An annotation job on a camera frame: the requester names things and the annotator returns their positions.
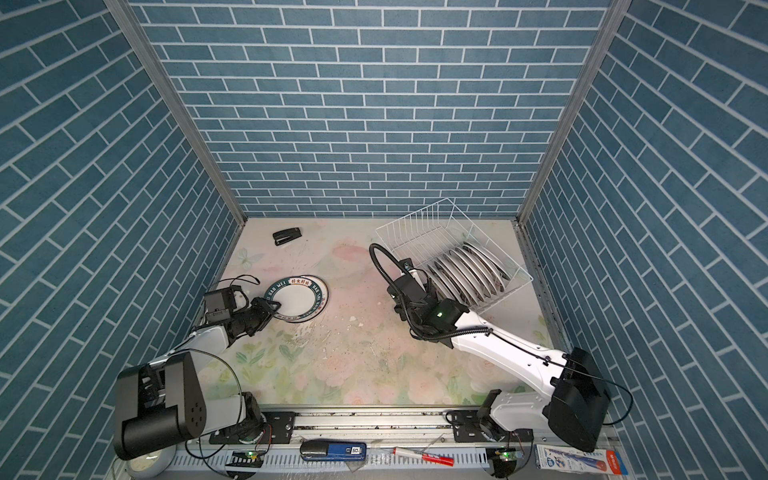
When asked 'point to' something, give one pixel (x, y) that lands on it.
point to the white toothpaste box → (573, 459)
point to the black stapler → (283, 236)
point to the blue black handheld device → (332, 450)
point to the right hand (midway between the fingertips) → (408, 288)
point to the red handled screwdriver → (425, 456)
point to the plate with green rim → (301, 297)
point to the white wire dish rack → (435, 231)
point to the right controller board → (507, 456)
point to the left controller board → (246, 459)
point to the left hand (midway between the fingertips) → (278, 304)
